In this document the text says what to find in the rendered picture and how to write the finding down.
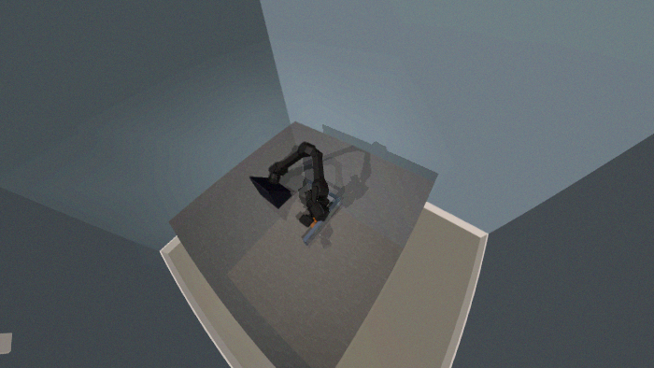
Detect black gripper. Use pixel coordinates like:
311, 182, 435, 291
299, 198, 330, 227

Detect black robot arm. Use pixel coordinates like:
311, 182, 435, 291
267, 142, 330, 221

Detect clear l-shaped low wall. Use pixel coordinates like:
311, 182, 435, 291
306, 183, 341, 244

